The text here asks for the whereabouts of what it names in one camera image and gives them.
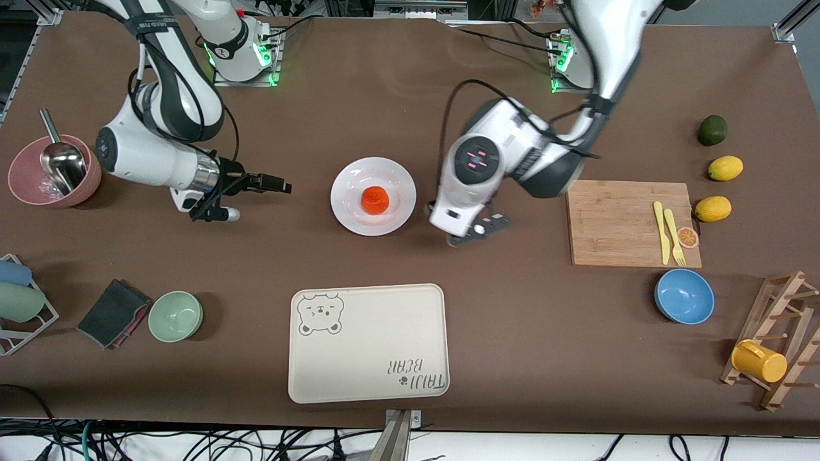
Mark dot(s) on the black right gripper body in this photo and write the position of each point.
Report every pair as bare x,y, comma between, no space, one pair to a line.
233,177

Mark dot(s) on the orange fruit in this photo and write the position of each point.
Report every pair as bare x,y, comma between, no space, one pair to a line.
375,200

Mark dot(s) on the white round plate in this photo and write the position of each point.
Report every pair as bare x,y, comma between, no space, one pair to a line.
373,224

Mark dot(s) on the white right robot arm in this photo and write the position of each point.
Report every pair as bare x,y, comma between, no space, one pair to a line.
147,160

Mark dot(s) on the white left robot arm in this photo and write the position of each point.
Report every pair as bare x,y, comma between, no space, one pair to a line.
487,160

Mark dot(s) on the light green bowl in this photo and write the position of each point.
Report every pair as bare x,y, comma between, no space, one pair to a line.
175,316

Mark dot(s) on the metal ladle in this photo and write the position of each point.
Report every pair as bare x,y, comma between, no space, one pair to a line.
64,163

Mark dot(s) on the dark folded cloth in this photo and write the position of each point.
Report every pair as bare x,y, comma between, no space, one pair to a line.
112,314

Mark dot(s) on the beige bear print tray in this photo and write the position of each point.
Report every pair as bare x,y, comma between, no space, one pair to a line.
368,358

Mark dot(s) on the pink bowl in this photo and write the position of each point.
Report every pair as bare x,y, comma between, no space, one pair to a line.
25,173

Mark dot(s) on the light blue cup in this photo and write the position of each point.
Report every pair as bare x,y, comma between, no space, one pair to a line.
14,273

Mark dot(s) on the pale green cup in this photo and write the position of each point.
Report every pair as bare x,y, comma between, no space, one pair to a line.
19,302

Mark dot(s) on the wooden cutting board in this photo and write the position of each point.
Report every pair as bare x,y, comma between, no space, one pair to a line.
608,224

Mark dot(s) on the yellow plastic knife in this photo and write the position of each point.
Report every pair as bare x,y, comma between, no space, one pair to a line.
660,227

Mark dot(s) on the yellow plastic fork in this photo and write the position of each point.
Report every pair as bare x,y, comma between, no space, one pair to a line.
671,227

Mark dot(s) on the toy orange slice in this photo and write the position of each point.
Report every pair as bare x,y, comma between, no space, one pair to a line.
688,237

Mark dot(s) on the blue bowl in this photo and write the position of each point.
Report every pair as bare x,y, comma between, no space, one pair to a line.
684,296

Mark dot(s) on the yellow lemon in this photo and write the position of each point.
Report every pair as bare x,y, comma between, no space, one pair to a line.
713,209
725,168

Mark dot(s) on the dark green lime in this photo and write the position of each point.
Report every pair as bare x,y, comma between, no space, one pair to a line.
712,130

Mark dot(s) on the wooden mug rack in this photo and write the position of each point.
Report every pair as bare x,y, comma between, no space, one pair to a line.
759,307

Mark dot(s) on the yellow mug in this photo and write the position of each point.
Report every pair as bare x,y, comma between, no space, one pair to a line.
759,362

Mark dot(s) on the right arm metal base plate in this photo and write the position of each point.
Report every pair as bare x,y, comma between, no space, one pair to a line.
272,61

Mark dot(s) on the aluminium frame profile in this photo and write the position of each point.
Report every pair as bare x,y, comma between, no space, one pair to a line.
419,9

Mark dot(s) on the metal table corner bracket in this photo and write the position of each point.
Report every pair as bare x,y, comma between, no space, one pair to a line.
51,16
784,32

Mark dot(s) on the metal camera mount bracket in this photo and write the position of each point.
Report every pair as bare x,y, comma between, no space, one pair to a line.
397,435

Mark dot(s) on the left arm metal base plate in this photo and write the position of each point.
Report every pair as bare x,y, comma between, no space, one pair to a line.
556,83

